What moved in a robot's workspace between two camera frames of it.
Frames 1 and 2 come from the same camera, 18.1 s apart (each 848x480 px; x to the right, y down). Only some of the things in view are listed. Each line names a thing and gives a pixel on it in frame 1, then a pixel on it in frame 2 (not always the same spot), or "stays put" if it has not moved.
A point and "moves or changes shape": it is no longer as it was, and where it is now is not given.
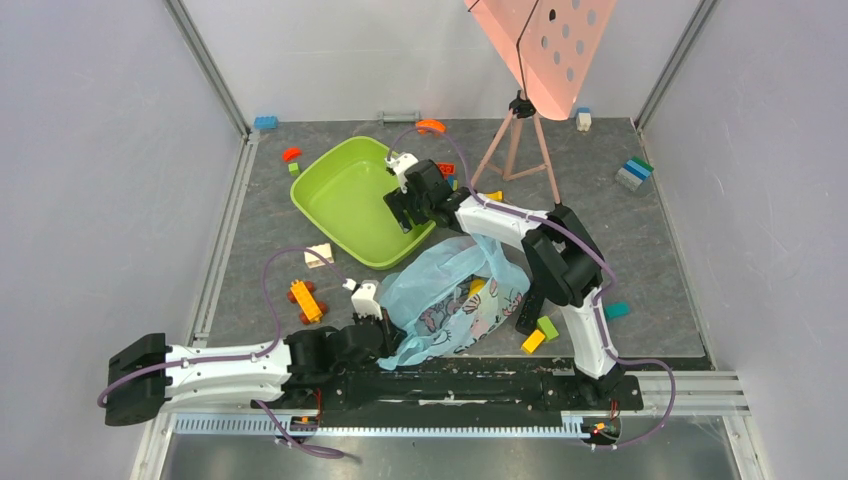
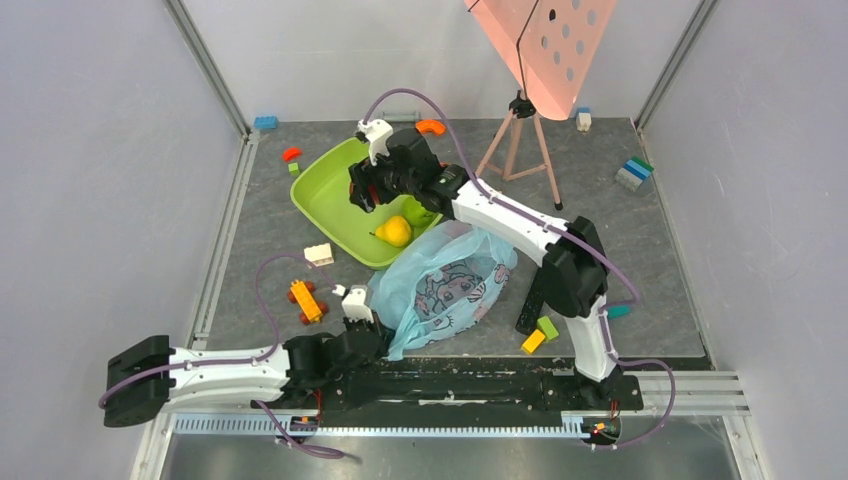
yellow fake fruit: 476,286 → 396,231
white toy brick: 323,250 stays put
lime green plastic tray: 341,186 stays put
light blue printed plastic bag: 447,297 moves or changes shape
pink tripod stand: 519,108 stays put
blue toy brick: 266,122 stays put
